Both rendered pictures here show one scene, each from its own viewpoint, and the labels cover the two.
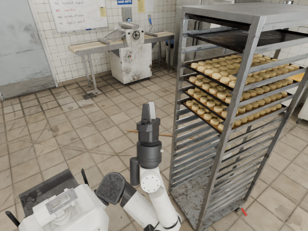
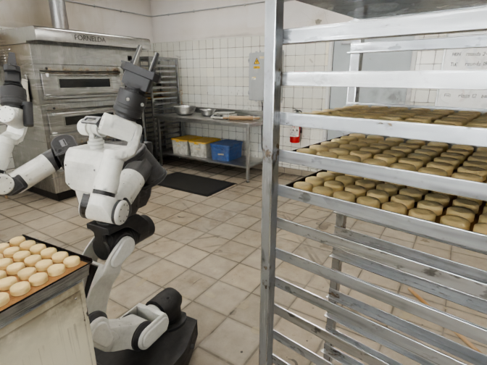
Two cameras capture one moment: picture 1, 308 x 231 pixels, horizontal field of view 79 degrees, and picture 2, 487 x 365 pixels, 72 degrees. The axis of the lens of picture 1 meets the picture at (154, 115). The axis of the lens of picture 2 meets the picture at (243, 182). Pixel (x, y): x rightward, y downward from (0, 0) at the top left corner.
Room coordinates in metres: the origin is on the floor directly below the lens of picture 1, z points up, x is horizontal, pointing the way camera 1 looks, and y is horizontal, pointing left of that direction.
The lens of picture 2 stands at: (0.41, -1.11, 1.51)
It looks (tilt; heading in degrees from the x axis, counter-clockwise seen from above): 18 degrees down; 69
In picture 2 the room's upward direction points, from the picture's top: straight up
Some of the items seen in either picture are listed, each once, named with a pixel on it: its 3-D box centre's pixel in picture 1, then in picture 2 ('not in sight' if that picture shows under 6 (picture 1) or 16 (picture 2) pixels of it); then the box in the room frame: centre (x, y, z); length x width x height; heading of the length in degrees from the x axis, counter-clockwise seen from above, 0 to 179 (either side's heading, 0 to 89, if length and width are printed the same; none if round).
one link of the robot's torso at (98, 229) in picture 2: not in sight; (125, 230); (0.40, 0.38, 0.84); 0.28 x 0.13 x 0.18; 42
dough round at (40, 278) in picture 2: not in sight; (38, 279); (0.14, -0.06, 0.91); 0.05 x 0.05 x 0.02
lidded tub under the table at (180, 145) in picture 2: not in sight; (187, 144); (1.55, 4.68, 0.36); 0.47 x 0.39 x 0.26; 35
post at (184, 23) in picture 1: (175, 129); (340, 227); (1.16, -0.17, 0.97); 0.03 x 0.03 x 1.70; 28
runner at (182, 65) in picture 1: (219, 57); not in sight; (1.28, -0.45, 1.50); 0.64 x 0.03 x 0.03; 118
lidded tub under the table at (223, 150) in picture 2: not in sight; (226, 150); (2.05, 4.00, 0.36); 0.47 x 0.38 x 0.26; 38
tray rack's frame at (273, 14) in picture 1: (223, 137); not in sight; (1.10, -0.55, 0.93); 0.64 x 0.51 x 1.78; 118
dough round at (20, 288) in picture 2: not in sight; (20, 288); (0.10, -0.09, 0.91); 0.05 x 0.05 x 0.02
